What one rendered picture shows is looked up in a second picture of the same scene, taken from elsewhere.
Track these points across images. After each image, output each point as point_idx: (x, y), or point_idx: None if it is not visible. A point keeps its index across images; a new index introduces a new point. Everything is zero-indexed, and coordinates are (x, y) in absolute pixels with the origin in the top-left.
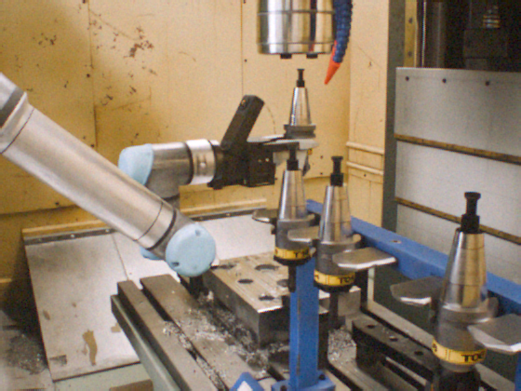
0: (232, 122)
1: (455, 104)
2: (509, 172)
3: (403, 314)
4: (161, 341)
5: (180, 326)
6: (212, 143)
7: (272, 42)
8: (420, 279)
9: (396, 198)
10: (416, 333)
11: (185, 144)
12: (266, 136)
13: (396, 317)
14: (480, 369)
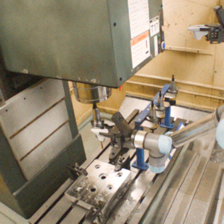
0: (123, 126)
1: (32, 103)
2: (54, 109)
3: (37, 192)
4: (144, 208)
5: (131, 211)
6: (137, 130)
7: (111, 90)
8: (167, 96)
9: (20, 159)
10: (92, 158)
11: (148, 132)
12: (103, 132)
13: (83, 165)
14: (104, 143)
